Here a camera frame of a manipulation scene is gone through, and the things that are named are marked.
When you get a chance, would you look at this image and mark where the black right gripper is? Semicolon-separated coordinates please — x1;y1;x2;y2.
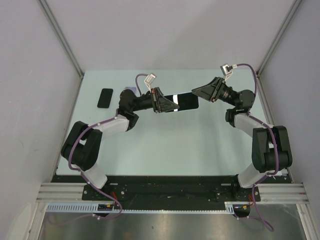
191;77;238;107

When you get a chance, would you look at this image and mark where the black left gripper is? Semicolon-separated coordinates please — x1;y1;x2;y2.
131;87;179;113

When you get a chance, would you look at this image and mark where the black phone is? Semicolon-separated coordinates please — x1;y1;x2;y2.
165;92;199;112

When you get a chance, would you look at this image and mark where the lilac phone case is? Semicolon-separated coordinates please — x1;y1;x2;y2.
125;86;137;92

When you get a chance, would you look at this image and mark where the black smartphone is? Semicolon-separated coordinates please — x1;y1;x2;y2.
97;88;114;109

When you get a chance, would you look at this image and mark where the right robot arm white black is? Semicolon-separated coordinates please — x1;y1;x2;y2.
191;77;293;201

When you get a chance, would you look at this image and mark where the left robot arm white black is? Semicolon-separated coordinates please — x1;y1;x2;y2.
60;87;179;200

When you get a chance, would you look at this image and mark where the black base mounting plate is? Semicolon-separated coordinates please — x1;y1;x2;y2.
51;174;292;211

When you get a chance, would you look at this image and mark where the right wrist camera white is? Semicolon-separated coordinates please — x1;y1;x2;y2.
220;64;238;81

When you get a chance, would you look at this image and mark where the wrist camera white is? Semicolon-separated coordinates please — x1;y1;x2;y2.
220;64;238;81
144;73;157;91

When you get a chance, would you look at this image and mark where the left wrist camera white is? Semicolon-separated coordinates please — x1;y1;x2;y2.
144;73;157;91

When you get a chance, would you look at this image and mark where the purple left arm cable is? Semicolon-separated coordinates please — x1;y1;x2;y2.
47;72;151;227

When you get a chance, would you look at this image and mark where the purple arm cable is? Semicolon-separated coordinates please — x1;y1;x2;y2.
233;63;280;232
47;72;151;227

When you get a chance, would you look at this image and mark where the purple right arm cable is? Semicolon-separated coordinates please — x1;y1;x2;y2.
233;63;280;232

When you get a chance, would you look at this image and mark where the aluminium corner frame post right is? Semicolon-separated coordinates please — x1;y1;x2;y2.
256;0;305;77

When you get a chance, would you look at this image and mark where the aluminium corner frame post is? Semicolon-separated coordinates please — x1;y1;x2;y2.
36;0;84;80
256;0;305;77

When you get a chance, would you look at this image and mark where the aluminium corner frame post left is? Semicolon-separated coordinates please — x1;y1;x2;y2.
36;0;84;80

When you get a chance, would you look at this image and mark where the aluminium front rail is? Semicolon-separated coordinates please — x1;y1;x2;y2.
36;183;309;204

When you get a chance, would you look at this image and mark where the white slotted cable duct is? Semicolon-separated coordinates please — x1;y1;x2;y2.
46;202;250;214

